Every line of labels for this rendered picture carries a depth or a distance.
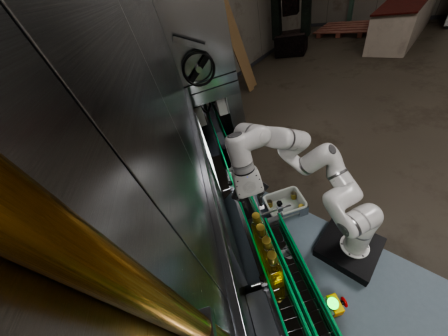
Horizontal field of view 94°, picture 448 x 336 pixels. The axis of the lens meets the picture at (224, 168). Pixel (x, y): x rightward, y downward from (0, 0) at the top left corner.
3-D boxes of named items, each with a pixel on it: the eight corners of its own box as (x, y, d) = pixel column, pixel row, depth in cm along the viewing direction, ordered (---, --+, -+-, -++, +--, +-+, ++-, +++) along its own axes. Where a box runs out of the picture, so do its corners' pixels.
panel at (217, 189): (207, 155, 152) (191, 114, 129) (211, 154, 152) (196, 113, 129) (241, 287, 86) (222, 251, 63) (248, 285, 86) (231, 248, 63)
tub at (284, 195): (263, 203, 139) (261, 195, 133) (295, 193, 139) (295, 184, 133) (273, 225, 126) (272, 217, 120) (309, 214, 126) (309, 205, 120)
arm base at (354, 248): (349, 225, 110) (354, 209, 100) (376, 239, 102) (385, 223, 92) (335, 248, 104) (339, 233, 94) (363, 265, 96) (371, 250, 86)
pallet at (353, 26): (381, 24, 525) (383, 18, 517) (369, 37, 484) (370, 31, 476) (326, 27, 607) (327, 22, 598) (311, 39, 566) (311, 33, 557)
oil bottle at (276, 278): (267, 277, 95) (263, 257, 81) (279, 273, 95) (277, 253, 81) (272, 290, 91) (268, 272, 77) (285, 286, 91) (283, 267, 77)
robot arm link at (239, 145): (252, 119, 75) (272, 121, 67) (258, 146, 80) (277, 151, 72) (219, 137, 69) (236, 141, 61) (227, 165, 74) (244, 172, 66)
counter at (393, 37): (429, 21, 472) (444, -21, 423) (402, 59, 381) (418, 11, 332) (392, 23, 512) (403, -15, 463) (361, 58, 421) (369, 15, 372)
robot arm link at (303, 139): (308, 159, 74) (279, 179, 85) (338, 161, 87) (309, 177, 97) (289, 123, 81) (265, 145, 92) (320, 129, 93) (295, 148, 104)
